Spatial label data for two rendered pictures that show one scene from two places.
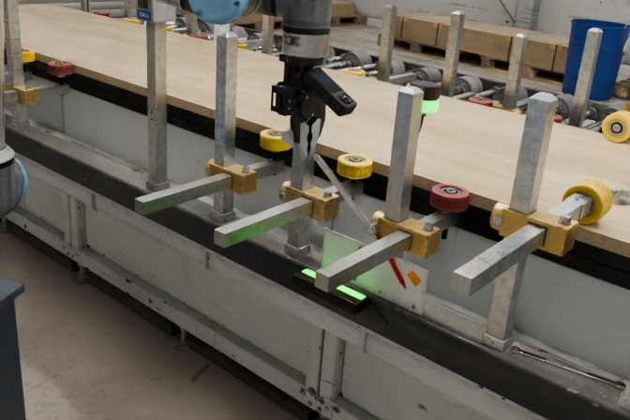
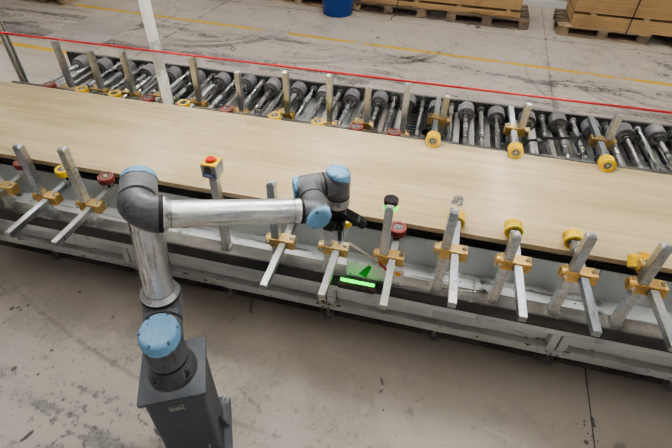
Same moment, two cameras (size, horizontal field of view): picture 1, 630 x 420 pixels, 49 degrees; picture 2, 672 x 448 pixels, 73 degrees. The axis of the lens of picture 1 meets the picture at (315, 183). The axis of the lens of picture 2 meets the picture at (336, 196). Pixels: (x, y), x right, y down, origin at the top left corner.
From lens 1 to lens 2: 112 cm
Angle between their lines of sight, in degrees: 29
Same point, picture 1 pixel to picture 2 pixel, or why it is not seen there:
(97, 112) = not seen: hidden behind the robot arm
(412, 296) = (397, 280)
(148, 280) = (198, 269)
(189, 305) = (232, 276)
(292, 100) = (335, 225)
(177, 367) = (237, 308)
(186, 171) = not seen: hidden behind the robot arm
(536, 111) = (453, 217)
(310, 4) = (345, 190)
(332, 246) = (352, 266)
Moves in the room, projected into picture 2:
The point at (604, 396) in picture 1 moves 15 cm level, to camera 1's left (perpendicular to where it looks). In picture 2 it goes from (481, 299) to (454, 311)
